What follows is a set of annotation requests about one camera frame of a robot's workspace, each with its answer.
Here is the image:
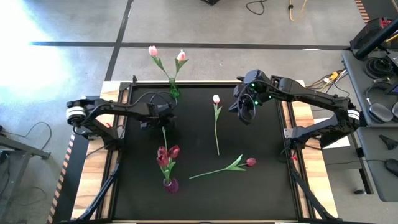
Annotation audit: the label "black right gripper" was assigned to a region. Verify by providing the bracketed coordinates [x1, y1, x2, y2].
[228, 69, 271, 116]

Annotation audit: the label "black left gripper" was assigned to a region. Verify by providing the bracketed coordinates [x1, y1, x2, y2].
[141, 103, 175, 130]

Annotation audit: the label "dark red artificial tulip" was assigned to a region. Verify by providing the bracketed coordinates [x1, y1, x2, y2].
[156, 154, 171, 182]
[188, 154, 257, 180]
[157, 146, 171, 181]
[167, 144, 181, 181]

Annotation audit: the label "green glass vase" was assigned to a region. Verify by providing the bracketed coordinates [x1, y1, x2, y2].
[168, 77, 181, 99]

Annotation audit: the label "purple glass vase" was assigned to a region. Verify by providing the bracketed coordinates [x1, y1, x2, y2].
[162, 177, 180, 195]

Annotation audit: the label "white paper sheet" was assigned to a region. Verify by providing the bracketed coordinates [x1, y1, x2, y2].
[313, 116, 351, 149]

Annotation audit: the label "grey desk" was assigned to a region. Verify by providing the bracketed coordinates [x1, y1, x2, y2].
[341, 49, 398, 128]
[355, 126, 398, 203]

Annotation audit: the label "black headphones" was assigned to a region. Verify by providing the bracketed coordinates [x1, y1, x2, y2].
[365, 80, 398, 124]

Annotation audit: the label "black equipment case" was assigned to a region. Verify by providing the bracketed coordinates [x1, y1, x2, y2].
[349, 17, 393, 50]

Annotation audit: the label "black wedge-shaped object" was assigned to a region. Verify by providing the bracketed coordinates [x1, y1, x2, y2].
[378, 134, 398, 151]

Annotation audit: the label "black pole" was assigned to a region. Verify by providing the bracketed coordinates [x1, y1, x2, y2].
[354, 18, 398, 60]

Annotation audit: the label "black computer mouse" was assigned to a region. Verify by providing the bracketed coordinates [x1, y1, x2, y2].
[385, 158, 398, 177]

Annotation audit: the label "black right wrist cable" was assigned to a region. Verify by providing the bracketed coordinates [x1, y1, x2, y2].
[237, 92, 257, 126]

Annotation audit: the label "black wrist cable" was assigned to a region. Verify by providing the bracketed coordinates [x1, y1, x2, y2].
[129, 90, 178, 110]
[237, 92, 257, 126]

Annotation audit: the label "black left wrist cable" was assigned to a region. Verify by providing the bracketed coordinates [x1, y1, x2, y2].
[129, 90, 178, 110]

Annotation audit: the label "coloured cable bundle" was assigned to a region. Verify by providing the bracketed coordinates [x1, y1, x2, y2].
[306, 68, 351, 94]

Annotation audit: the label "black aluminium table frame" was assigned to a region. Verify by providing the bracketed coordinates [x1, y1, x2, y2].
[58, 74, 371, 224]

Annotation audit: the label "yellow floor cable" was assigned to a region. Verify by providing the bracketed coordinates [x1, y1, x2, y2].
[288, 0, 308, 22]

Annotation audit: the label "thin black floor cable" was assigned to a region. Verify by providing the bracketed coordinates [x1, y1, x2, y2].
[6, 121, 53, 152]

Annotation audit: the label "coiled black cable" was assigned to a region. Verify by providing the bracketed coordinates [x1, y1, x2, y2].
[363, 57, 396, 80]

